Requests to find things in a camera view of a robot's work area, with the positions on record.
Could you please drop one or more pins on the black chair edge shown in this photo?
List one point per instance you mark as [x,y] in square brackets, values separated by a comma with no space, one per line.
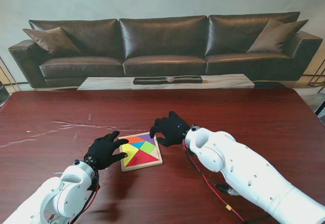
[2,94]

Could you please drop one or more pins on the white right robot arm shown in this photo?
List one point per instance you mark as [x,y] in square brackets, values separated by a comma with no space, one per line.
[248,173]

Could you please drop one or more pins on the square wooden puzzle tray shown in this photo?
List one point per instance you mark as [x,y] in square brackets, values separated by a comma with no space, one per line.
[156,158]

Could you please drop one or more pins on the small natural wood triangle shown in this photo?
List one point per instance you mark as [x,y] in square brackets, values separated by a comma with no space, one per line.
[155,154]

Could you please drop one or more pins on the dark brown leather sofa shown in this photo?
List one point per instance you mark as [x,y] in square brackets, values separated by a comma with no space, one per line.
[162,43]

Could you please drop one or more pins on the brown throw pillow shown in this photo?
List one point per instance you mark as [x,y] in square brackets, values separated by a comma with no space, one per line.
[53,41]
[276,37]

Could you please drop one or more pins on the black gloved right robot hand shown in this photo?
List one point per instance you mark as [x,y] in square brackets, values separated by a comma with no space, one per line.
[171,130]

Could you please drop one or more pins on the thin metal side table frame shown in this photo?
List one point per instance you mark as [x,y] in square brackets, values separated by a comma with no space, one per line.
[10,78]
[316,76]

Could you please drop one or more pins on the grey marble coffee table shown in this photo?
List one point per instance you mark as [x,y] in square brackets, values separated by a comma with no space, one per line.
[106,83]

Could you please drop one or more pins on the long black decorative tray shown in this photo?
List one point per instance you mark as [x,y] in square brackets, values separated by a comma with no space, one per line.
[149,80]

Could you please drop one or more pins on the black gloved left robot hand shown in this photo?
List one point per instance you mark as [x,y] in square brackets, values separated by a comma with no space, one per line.
[104,151]

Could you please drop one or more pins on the green tangram square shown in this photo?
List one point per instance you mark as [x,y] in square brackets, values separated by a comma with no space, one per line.
[147,147]

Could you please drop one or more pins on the blue tangram triangle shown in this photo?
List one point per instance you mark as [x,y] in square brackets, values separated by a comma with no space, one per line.
[138,145]

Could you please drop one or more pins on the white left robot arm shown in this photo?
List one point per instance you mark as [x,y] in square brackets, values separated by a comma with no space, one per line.
[48,196]

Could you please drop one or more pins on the small glass ball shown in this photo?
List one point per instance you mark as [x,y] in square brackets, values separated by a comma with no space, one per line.
[170,79]

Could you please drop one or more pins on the large red tangram triangle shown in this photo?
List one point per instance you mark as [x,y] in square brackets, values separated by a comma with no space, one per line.
[141,159]

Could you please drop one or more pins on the purple tangram triangle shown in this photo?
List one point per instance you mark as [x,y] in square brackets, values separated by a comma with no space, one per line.
[150,140]

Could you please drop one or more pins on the orange tangram parallelogram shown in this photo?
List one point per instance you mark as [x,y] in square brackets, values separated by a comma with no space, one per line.
[133,139]

